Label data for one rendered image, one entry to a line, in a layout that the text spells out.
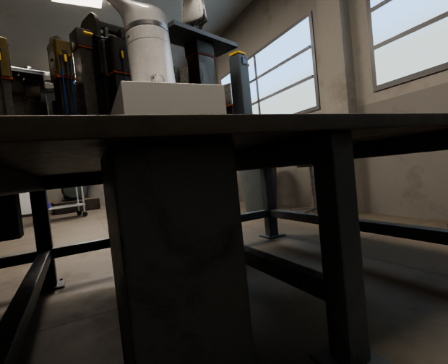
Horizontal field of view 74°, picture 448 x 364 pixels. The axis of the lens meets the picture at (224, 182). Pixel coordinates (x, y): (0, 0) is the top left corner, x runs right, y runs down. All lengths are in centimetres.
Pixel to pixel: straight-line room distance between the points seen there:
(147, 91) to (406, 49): 273
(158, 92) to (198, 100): 10
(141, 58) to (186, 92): 16
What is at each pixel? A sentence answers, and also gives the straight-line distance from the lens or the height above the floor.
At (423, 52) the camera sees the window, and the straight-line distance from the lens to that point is 313.
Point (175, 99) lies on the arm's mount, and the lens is 74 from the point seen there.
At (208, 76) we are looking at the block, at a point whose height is 100.
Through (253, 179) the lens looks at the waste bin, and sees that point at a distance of 389.
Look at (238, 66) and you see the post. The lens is 154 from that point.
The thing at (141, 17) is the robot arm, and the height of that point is 100.
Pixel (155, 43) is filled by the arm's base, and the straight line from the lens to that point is 87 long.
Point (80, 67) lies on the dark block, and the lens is 119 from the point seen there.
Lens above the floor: 59
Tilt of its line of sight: 2 degrees down
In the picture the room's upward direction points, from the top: 6 degrees counter-clockwise
